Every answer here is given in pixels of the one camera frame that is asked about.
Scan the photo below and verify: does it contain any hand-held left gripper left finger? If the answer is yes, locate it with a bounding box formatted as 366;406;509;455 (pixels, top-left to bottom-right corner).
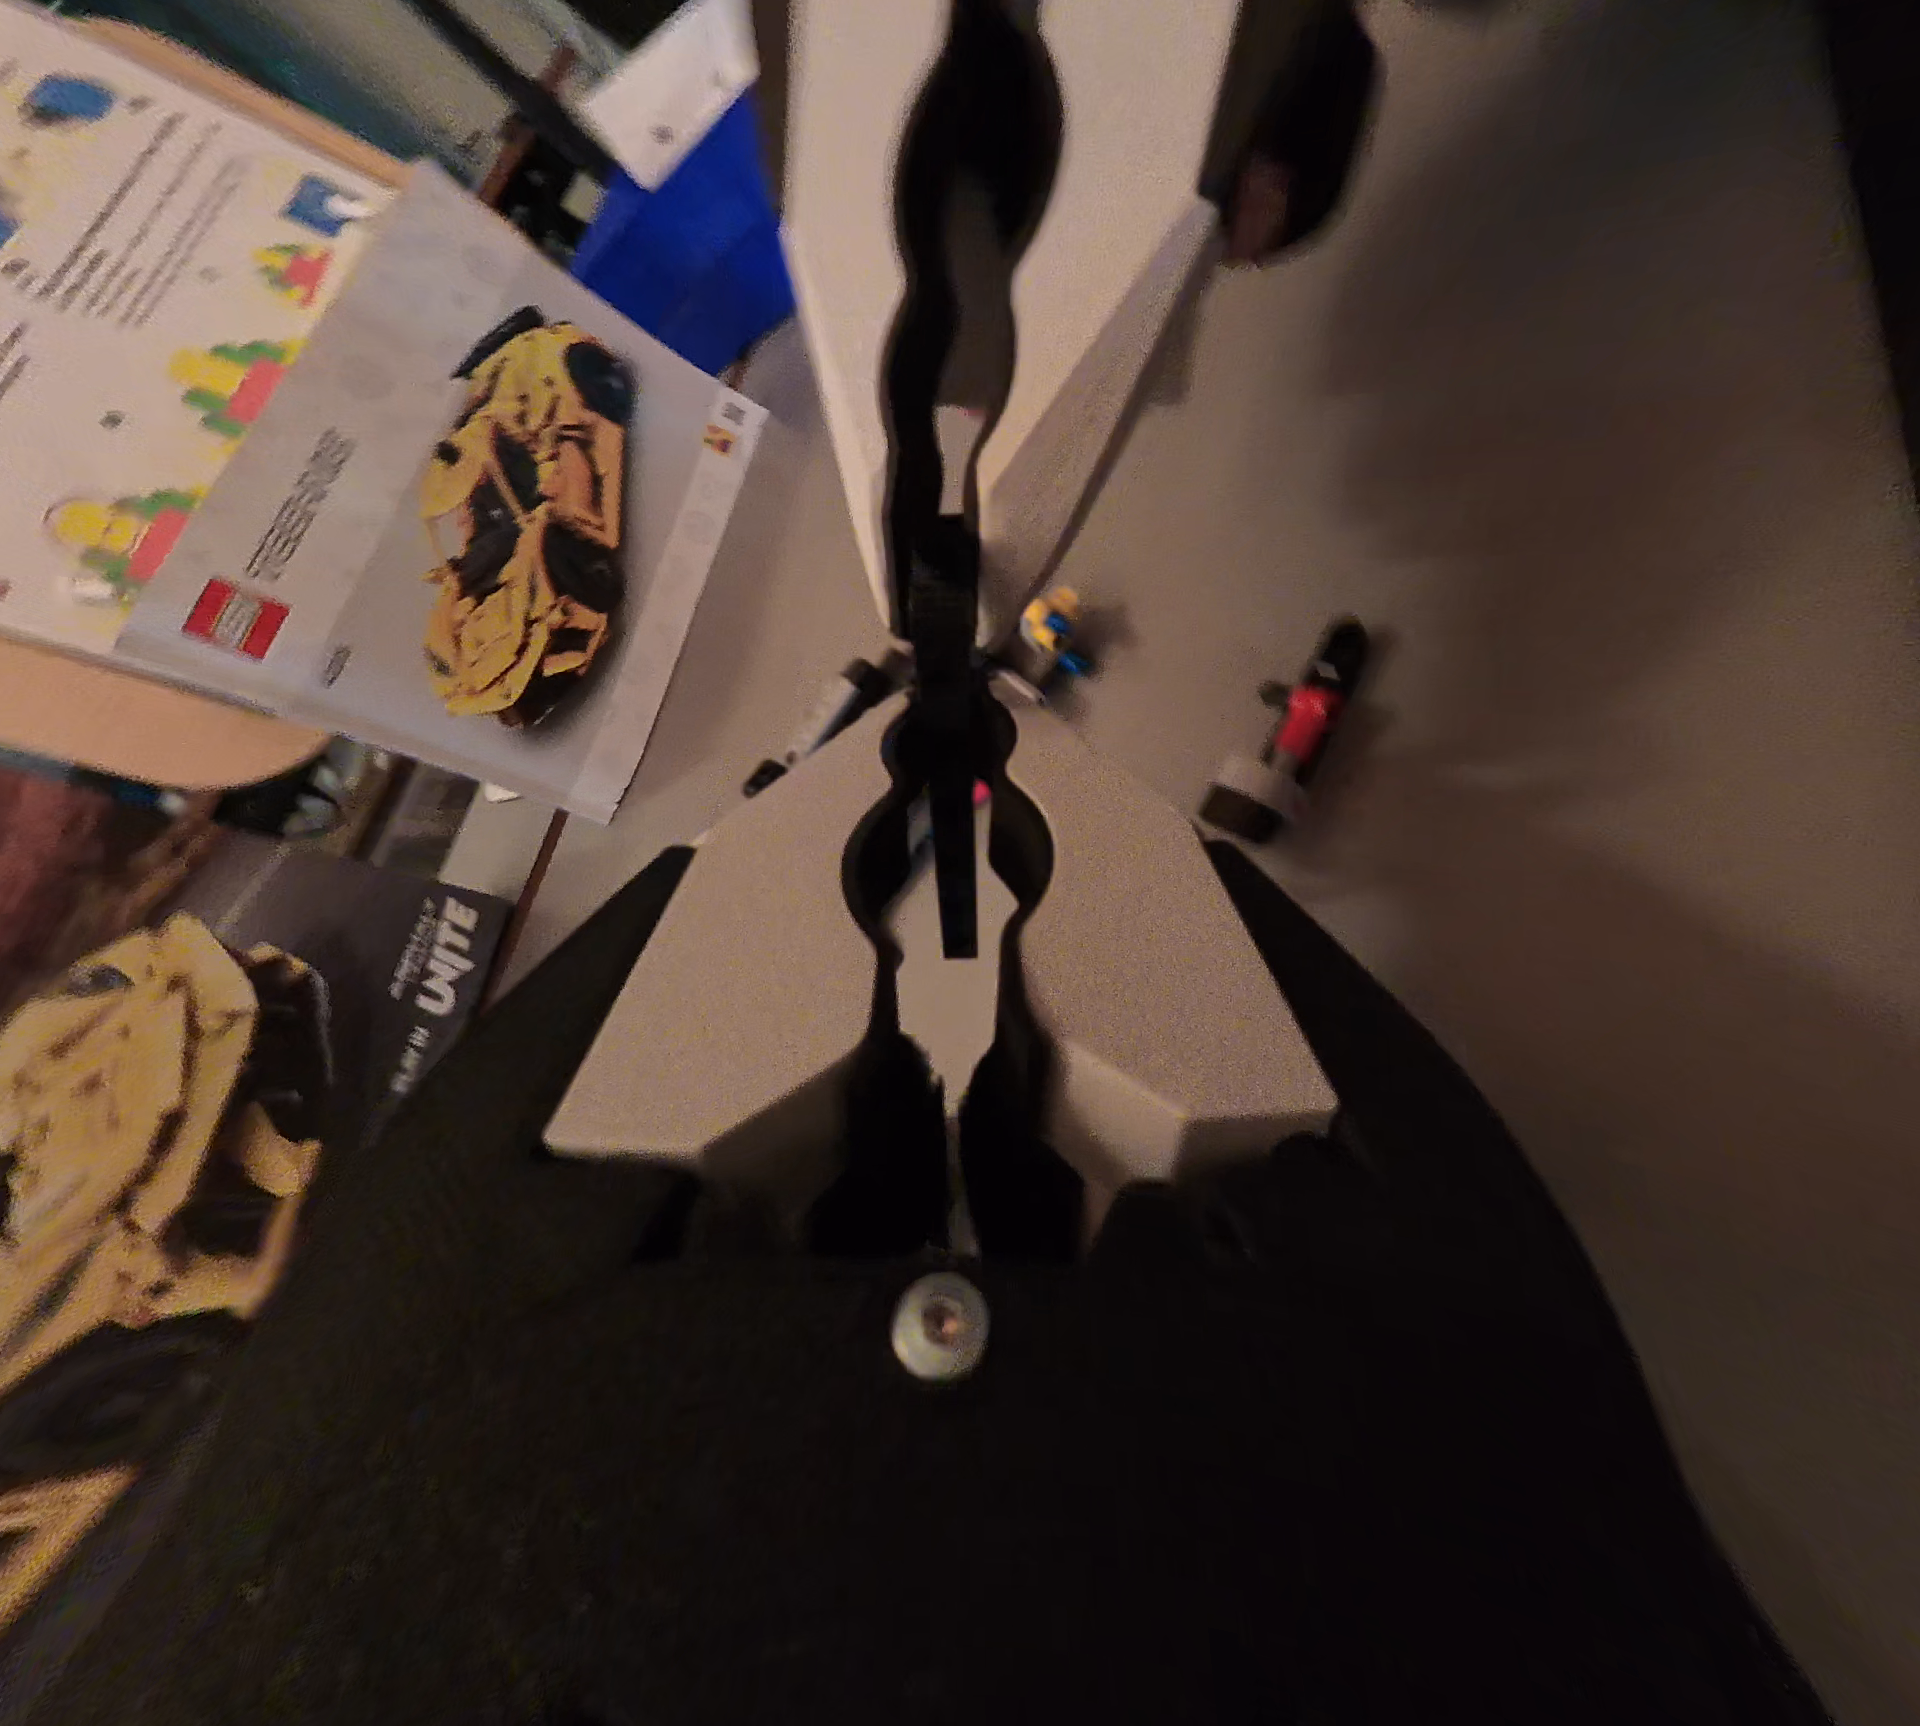
539;699;950;1240

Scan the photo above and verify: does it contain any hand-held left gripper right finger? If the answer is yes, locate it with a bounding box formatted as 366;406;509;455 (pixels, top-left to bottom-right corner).
963;699;1339;1230

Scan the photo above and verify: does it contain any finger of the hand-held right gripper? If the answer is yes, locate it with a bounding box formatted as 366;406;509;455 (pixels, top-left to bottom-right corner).
780;0;973;648
929;0;1359;664

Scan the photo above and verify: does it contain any small black toy connector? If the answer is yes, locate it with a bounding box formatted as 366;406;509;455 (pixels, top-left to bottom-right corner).
906;510;983;964

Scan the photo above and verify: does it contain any black toy brick frame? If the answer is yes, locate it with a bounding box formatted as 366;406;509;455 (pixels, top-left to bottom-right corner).
741;651;910;802

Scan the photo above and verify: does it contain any grey desk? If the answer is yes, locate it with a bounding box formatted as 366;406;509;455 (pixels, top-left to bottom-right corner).
450;0;1920;1726

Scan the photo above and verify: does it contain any person's right hand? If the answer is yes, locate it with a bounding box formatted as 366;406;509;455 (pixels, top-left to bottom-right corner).
1225;153;1311;266

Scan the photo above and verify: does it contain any blue storage bin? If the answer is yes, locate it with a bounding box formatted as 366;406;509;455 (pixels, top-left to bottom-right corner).
569;89;797;377

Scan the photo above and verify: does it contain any white paper card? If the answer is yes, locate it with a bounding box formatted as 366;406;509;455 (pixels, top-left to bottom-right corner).
575;0;760;189

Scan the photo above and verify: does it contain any black beam with grey connector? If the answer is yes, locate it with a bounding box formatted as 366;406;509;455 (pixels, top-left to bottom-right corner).
1195;616;1373;846

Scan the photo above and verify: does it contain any small yellow blue toy piece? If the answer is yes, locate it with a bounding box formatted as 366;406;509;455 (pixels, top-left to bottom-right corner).
1016;581;1097;694

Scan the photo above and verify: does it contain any grey instruction booklet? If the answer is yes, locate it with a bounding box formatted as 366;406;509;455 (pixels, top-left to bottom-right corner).
111;157;769;828

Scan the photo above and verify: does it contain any toy car box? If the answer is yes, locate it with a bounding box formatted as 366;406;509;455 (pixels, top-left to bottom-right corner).
0;839;520;1697

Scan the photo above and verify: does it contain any white printed instruction sheet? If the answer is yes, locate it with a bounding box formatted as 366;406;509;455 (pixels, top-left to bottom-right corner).
0;0;408;648

